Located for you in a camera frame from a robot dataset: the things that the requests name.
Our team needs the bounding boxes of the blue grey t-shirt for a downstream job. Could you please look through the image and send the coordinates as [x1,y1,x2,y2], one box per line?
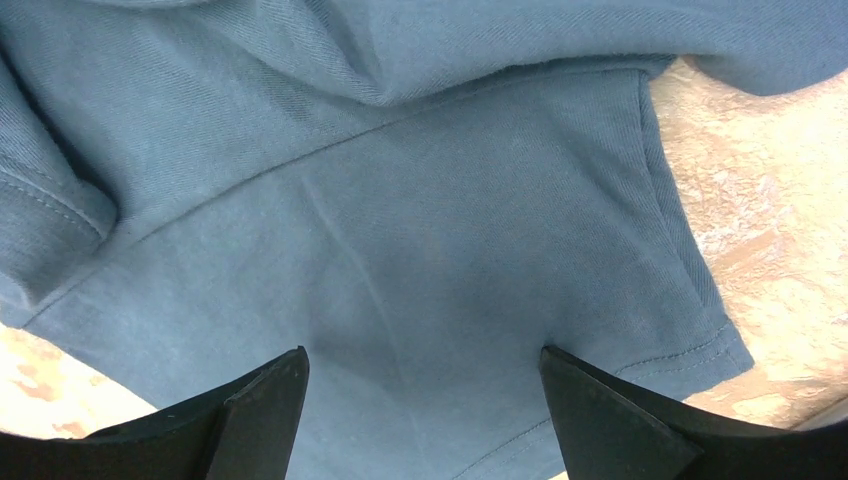
[1,1,847,479]

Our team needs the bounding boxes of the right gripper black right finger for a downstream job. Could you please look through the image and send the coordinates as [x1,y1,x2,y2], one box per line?
[539,346,847,480]

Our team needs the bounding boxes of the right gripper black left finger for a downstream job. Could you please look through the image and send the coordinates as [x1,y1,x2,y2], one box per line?
[1,347,309,480]

